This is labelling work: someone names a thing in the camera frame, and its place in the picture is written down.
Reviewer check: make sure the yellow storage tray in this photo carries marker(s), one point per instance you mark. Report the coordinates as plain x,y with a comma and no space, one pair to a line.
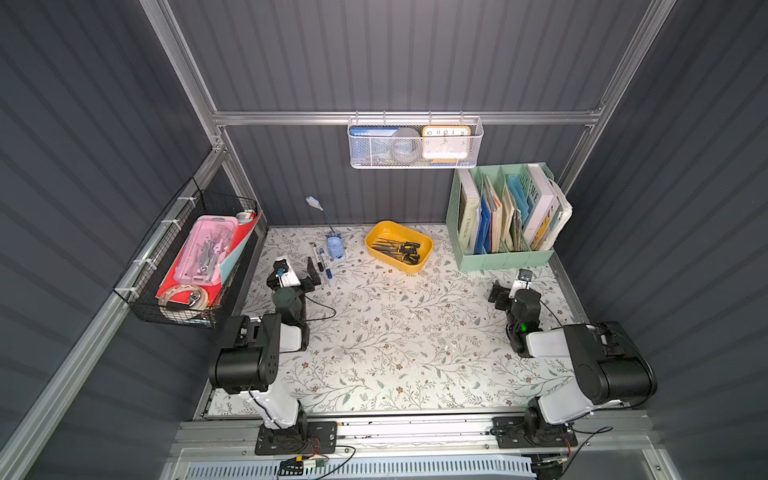
391,230

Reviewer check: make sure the white book in organizer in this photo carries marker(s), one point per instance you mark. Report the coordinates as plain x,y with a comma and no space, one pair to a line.
543,204

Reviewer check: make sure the pink plastic tool case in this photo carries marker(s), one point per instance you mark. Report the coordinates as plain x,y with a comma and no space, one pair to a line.
207,245

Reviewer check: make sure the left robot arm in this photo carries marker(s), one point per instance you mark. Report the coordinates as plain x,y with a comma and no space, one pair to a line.
249,368

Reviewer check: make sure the black marker pen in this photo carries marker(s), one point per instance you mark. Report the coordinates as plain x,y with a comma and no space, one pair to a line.
317,257

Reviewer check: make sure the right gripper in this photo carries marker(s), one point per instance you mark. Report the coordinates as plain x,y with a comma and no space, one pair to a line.
504,295

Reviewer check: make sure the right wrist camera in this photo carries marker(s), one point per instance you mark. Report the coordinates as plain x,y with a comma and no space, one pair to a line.
522,281

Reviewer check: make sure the blue box in basket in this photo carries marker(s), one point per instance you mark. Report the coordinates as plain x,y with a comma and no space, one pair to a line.
370,146

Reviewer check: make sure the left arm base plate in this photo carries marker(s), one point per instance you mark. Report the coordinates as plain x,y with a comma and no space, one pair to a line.
318,437

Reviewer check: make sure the yellow white clock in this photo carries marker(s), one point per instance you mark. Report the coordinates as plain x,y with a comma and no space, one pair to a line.
446,143

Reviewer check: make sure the red folder in basket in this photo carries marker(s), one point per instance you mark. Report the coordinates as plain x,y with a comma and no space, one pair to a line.
172,293

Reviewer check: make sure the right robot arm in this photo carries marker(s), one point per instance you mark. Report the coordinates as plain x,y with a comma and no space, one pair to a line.
608,369

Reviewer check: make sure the black wire side basket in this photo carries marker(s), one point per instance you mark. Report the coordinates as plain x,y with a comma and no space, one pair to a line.
144,276

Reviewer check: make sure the grey tape roll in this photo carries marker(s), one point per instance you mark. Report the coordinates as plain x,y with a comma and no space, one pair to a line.
406,145

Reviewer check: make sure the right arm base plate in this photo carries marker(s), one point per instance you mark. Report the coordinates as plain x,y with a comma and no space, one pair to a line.
513,432

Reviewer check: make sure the green file organizer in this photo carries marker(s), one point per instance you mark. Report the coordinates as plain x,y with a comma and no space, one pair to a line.
487,210

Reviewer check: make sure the file tools in tray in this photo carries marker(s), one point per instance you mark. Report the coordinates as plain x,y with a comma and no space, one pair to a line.
403,251

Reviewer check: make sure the blue marker pen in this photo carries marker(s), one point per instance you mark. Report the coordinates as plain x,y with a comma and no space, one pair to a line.
325,261

